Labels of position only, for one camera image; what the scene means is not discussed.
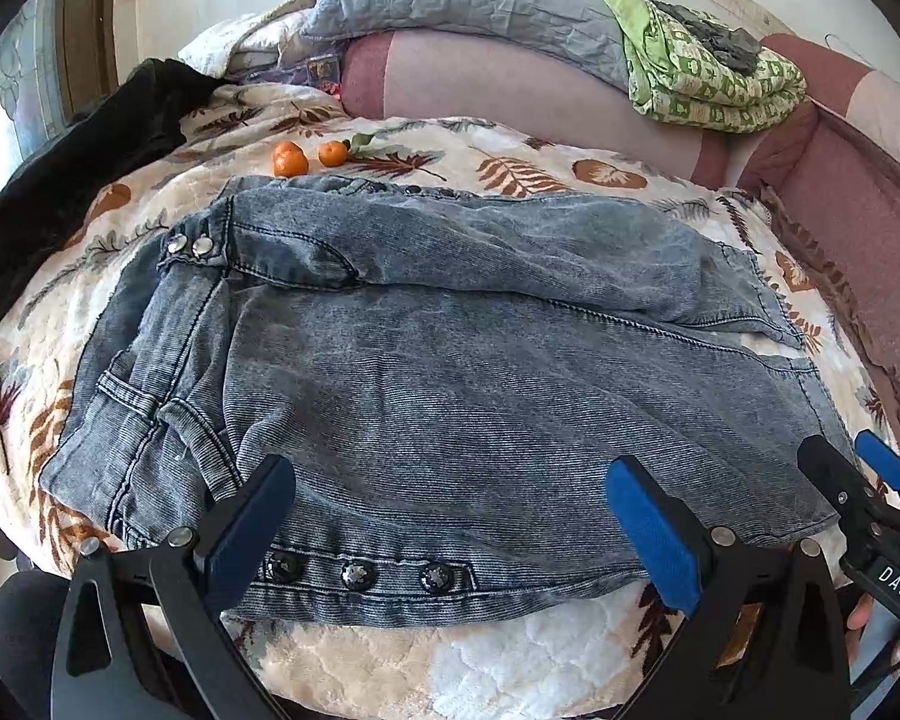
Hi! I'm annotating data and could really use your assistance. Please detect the grey denim pants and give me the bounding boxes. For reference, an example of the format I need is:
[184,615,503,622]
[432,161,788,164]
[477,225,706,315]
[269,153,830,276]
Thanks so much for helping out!
[40,176,850,628]

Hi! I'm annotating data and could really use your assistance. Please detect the person right hand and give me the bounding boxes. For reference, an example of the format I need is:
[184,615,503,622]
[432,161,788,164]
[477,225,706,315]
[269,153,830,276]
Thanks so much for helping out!
[845,595,900,681]

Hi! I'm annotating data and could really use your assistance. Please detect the person knee black trousers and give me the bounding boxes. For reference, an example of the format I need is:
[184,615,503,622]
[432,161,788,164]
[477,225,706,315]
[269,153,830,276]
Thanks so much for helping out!
[0,569,69,718]

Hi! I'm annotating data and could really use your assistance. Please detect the leaf pattern fleece blanket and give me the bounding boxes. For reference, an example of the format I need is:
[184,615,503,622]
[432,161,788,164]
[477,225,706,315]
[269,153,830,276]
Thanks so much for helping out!
[0,83,886,718]

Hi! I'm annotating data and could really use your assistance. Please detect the black garment on armrest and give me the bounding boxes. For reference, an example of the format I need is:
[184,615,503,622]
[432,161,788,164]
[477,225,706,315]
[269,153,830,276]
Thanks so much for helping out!
[0,59,224,322]

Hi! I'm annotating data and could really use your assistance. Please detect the dark grey small cloth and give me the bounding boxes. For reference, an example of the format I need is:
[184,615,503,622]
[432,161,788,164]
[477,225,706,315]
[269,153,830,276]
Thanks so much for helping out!
[655,2,763,75]

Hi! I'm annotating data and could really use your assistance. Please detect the green patterned folded blanket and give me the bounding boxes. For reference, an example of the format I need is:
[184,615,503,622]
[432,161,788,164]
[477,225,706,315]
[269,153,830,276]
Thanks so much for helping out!
[603,0,806,133]

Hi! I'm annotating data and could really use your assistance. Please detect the orange tangerine left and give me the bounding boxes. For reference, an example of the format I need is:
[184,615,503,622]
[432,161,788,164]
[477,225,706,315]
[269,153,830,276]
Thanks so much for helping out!
[271,142,310,177]

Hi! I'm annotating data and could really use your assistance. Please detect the orange tangerine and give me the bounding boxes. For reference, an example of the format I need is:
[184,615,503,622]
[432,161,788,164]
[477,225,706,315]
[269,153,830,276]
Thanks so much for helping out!
[271,142,310,177]
[317,140,351,167]

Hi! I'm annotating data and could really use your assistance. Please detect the orange tangerine right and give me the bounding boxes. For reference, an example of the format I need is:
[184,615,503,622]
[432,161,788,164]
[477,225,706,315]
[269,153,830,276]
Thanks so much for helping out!
[317,140,351,167]

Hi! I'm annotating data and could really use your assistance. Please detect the window with stained glass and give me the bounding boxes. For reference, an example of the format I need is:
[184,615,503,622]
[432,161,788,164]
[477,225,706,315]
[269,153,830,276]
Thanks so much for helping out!
[0,0,66,192]

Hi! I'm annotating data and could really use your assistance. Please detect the grey quilted pillow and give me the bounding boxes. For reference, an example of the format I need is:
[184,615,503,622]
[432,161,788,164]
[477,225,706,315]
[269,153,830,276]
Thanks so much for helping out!
[298,0,636,91]

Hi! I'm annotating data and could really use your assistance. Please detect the white cloth pile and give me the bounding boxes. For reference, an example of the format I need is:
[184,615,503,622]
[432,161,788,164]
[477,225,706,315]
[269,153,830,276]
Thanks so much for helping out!
[176,0,346,94]

